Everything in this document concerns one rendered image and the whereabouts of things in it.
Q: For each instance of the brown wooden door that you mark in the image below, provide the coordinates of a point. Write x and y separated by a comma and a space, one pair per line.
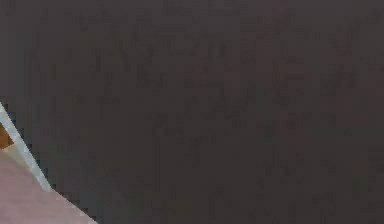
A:
3, 138

